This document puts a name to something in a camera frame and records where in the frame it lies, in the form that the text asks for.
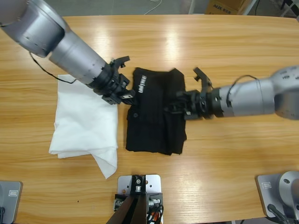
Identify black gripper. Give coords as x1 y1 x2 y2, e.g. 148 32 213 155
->
164 90 224 121
88 63 136 106

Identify black t-shirt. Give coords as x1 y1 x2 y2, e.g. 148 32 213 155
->
125 67 188 156

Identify white garment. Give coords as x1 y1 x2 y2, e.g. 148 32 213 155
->
48 74 119 180

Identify cardboard box with blue print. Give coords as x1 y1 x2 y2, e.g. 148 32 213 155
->
205 0 252 15

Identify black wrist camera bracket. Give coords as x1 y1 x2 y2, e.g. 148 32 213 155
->
109 55 130 70
192 67 214 94

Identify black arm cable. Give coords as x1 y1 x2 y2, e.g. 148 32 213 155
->
226 74 259 105
29 52 78 84

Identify white mount plate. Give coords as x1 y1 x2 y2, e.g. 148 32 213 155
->
116 174 163 210

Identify white floor cable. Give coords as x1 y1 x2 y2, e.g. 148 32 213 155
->
143 0 164 15

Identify white metal post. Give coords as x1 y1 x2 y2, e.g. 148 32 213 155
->
188 0 199 15

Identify orange cable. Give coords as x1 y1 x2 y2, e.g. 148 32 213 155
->
147 206 164 224

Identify black camera post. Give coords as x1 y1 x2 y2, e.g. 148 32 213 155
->
107 174 148 224

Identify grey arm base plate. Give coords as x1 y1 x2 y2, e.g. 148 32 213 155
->
0 181 23 224
256 170 299 220

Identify white slanted frame leg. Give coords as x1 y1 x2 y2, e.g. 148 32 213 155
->
242 0 260 16

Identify black chair frame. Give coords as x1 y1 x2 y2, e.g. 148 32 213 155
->
279 0 299 18

